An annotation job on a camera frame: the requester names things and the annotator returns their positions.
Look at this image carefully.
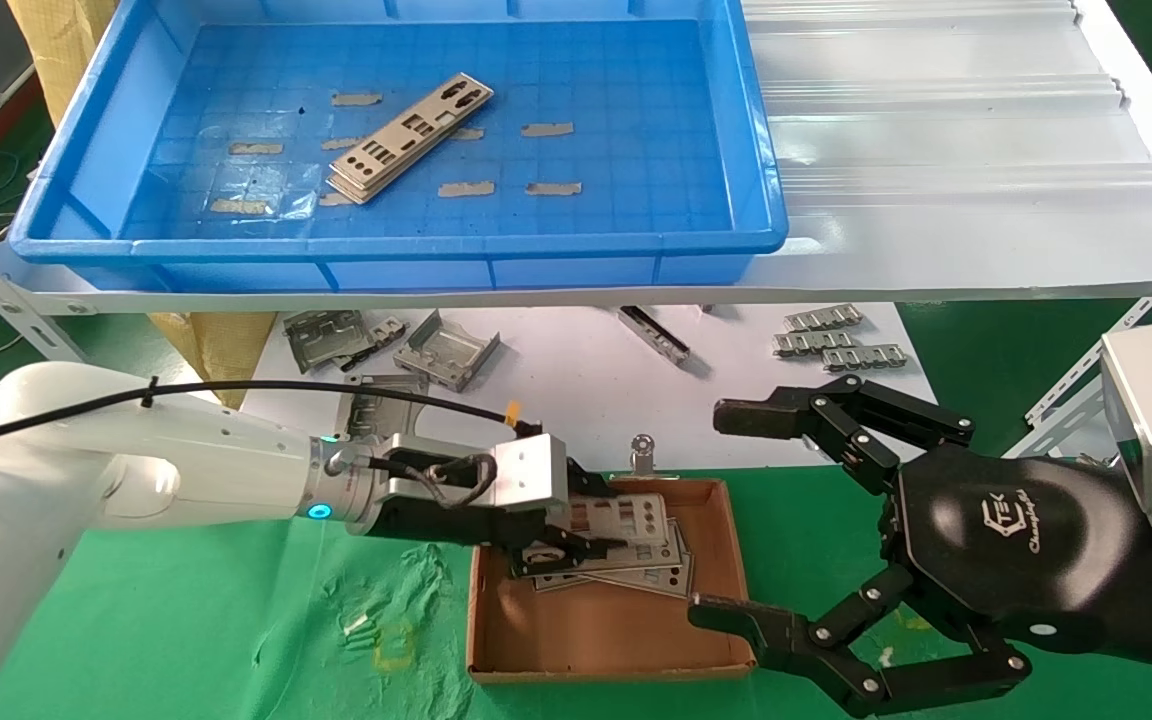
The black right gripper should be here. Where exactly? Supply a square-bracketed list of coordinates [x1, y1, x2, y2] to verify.
[686, 375, 1152, 719]

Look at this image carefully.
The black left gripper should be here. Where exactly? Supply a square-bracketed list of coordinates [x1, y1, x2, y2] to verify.
[374, 462, 629, 581]

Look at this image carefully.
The brown cardboard box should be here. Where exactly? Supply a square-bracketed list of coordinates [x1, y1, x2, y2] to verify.
[466, 478, 759, 685]

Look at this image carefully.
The blue plastic tray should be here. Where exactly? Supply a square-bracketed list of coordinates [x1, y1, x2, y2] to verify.
[8, 0, 790, 293]

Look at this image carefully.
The silver binder clip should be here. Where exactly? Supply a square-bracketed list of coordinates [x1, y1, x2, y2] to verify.
[626, 433, 682, 481]

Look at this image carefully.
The small grey metal shield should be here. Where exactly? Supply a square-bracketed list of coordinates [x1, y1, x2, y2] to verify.
[773, 331, 859, 358]
[784, 304, 865, 333]
[822, 344, 912, 373]

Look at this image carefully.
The narrow dark metal bar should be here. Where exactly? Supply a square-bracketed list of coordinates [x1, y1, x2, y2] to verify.
[618, 305, 692, 368]

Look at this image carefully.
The grey slotted metal plate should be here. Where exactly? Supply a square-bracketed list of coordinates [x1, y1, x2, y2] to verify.
[338, 373, 431, 446]

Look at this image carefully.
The green table cloth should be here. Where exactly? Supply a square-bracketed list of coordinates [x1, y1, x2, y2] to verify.
[0, 465, 1152, 720]

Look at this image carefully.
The yellow woven bag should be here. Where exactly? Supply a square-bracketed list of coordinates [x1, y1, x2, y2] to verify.
[6, 0, 277, 411]

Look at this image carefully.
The white corrugated shelf board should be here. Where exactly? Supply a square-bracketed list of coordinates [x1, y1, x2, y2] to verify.
[0, 0, 1152, 316]

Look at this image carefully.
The silver round-hole shield plate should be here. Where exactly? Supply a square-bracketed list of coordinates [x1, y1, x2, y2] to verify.
[328, 72, 495, 204]

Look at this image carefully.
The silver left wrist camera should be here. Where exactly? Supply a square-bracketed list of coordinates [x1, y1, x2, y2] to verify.
[491, 433, 569, 511]

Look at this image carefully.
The grey folded metal bracket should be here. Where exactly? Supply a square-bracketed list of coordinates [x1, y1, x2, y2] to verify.
[393, 309, 502, 393]

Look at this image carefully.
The large grey metal bracket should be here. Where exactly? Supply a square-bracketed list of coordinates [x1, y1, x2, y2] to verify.
[282, 310, 374, 375]

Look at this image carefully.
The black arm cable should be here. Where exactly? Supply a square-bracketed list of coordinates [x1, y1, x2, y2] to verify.
[0, 378, 545, 509]

